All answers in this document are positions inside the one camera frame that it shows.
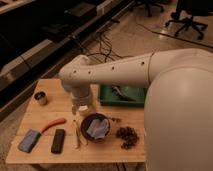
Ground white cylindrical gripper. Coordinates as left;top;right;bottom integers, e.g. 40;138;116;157
70;85;93;114

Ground black brush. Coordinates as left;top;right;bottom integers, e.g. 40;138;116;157
111;86;135;101

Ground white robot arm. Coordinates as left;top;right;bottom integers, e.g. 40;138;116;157
59;48;213;117

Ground green plastic tray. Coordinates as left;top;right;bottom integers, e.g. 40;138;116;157
98;85;147;107

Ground dark bowl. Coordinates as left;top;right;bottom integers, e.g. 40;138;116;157
80;113;110;142

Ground blue cloth in bowl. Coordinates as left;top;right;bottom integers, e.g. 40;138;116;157
87;119;109;139

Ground small metal cup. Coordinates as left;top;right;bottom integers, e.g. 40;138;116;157
34;91;47;106

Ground metal tongs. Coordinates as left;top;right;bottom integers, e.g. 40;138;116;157
73;120;88;149

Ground black remote control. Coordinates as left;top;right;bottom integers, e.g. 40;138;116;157
51;129;65;154

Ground wooden table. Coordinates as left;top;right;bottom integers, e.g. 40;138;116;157
6;79;146;164

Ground bunch of dark grapes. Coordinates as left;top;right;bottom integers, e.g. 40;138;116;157
116;126;139;150

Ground black office chair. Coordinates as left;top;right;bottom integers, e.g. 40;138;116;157
165;0;213;40

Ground black floor cables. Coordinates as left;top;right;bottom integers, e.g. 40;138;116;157
71;33;133;64

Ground cleaver with orange handle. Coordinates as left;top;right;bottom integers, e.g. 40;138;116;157
18;118;66;153

